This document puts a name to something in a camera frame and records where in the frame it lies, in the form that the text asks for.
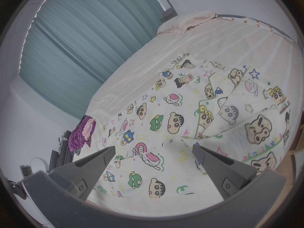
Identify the grey bedside table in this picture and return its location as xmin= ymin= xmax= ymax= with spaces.
xmin=162 ymin=9 xmax=177 ymax=22

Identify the bed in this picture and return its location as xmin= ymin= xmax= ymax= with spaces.
xmin=71 ymin=0 xmax=304 ymax=199

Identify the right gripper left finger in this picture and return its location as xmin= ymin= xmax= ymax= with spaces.
xmin=49 ymin=146 xmax=116 ymax=202

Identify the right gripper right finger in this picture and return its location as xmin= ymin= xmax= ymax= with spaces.
xmin=192 ymin=144 xmax=258 ymax=200

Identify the purple garment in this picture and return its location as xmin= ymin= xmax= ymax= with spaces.
xmin=68 ymin=118 xmax=96 ymax=152

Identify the white printed pyjama top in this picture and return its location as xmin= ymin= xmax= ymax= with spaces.
xmin=91 ymin=53 xmax=293 ymax=199

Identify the cream pillow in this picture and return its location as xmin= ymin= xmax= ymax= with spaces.
xmin=157 ymin=11 xmax=215 ymax=35

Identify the pink garment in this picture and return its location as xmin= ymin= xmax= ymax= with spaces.
xmin=82 ymin=119 xmax=96 ymax=139

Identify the blue-green curtain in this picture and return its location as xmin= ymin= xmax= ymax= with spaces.
xmin=19 ymin=0 xmax=177 ymax=122

